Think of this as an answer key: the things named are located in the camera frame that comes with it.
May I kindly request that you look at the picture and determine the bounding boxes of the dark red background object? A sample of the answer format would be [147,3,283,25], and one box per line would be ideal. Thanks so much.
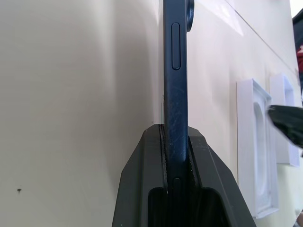
[292,9,303,93]

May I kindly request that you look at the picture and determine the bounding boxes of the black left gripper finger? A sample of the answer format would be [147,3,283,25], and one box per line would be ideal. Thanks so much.
[187,126,258,227]
[111,124,171,227]

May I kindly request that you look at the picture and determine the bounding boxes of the white phone box base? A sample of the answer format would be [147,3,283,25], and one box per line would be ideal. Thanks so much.
[236,78,282,212]

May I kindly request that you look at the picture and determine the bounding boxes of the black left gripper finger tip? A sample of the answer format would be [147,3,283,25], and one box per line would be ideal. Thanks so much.
[266,105,303,157]

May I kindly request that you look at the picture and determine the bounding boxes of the dark blue smartphone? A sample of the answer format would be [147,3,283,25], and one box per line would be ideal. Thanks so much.
[162,0,196,227]

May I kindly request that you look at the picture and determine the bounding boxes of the white phone box lid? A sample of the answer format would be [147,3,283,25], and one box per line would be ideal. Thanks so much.
[269,73,302,167]

